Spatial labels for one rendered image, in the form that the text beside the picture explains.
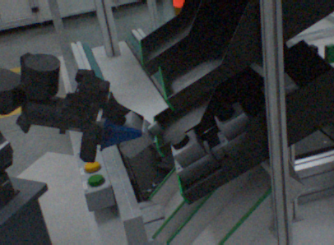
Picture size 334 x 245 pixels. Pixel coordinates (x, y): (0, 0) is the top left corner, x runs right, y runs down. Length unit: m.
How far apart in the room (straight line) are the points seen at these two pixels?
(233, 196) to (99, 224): 0.49
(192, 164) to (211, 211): 0.18
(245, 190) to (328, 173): 0.41
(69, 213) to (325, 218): 0.65
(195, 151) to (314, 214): 0.56
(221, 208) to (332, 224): 0.37
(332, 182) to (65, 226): 0.67
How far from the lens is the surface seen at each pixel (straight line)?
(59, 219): 1.41
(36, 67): 0.88
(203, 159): 0.80
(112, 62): 2.21
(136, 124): 0.93
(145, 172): 1.29
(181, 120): 0.98
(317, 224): 1.26
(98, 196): 1.30
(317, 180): 1.30
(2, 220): 1.11
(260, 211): 0.82
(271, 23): 0.65
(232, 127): 0.78
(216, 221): 0.96
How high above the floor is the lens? 1.66
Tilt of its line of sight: 27 degrees down
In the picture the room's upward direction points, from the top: 9 degrees counter-clockwise
